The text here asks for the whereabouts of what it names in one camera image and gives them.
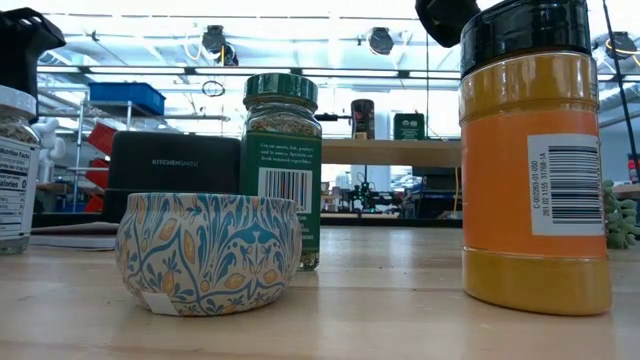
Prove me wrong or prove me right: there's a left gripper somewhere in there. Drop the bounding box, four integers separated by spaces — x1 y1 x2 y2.
0 7 67 124

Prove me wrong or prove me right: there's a white-lid spice jar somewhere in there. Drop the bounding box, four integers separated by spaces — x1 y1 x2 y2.
0 83 41 256

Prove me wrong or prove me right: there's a dark green spice tin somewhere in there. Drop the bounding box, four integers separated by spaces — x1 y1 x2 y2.
392 112 427 141

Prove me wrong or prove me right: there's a yellow-lid spice jar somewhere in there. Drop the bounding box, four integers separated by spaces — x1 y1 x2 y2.
350 98 377 141

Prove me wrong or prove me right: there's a green-lid spice jar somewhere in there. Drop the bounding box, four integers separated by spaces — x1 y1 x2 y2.
238 72 324 272

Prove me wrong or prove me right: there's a raised wooden shelf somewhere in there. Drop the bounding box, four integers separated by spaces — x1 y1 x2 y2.
321 138 464 168

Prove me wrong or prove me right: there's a black ceiling spotlight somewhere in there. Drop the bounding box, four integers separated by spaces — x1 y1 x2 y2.
201 24 240 67
367 26 396 56
603 30 639 61

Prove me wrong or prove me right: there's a white robot figure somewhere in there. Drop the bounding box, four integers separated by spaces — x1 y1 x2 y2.
28 117 66 184

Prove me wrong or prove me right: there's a thin black pole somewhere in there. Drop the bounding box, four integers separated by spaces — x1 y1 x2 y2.
424 29 431 140

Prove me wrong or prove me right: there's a metal shelving rack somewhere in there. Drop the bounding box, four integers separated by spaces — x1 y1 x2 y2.
67 98 231 214

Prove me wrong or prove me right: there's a red storage bin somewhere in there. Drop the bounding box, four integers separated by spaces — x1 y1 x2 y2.
87 122 117 156
82 192 106 214
84 157 111 190

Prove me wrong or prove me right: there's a blue storage bin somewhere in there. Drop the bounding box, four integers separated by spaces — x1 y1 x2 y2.
88 82 167 117

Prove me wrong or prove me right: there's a landscape cover book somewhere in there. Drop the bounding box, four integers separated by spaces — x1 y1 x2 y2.
28 221 121 251

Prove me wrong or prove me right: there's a black toaster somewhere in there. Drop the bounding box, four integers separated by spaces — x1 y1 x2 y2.
102 130 242 224

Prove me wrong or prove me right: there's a dark background workbench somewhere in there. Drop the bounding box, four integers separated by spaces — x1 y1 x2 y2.
399 167 464 221

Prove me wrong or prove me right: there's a black-lid orange spice jar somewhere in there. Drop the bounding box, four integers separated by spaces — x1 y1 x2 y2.
458 0 614 317

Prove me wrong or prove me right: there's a floral candle tin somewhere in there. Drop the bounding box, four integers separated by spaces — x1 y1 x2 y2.
114 192 304 317

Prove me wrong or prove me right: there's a potted succulent plant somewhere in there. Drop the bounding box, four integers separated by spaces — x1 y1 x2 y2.
602 178 640 250

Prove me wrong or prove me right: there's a hanging black ring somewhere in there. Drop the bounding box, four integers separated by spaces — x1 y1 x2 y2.
201 79 227 98

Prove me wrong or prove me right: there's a black table frame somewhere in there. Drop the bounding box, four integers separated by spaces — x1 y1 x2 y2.
30 212 464 229

